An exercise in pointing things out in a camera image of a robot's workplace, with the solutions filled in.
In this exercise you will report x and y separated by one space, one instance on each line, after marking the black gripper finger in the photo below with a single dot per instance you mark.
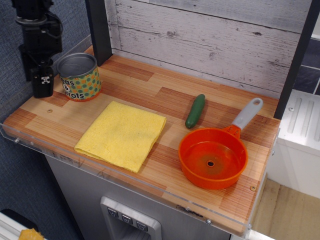
27 65
42 81

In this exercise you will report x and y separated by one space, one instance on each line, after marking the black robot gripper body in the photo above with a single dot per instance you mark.
41 42

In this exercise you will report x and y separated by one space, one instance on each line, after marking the peas and carrots toy can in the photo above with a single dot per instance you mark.
79 76

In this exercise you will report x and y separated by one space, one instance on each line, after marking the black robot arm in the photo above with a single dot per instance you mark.
34 12

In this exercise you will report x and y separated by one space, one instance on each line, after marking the yellow folded cloth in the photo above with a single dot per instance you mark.
122 135

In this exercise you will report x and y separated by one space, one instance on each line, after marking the grey toy fridge cabinet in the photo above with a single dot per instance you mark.
84 186

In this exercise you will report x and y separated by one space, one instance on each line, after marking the clear acrylic table guard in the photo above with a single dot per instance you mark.
231 209

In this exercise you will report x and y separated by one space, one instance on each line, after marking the silver water dispenser panel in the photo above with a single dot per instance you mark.
125 223

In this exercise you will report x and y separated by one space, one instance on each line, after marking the green toy cucumber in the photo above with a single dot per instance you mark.
195 111

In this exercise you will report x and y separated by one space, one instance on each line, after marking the yellow object bottom left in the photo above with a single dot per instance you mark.
30 234

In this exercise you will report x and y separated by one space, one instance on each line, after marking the white toy sink unit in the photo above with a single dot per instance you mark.
295 160

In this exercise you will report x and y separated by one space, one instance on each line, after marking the black left shelf post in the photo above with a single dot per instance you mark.
99 30

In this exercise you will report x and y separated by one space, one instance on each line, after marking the black shelf post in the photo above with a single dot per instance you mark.
99 30
301 49

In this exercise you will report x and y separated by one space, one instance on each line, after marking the orange toy pan grey handle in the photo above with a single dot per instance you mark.
214 158

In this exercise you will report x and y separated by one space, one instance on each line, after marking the black right shelf post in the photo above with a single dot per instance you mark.
301 49

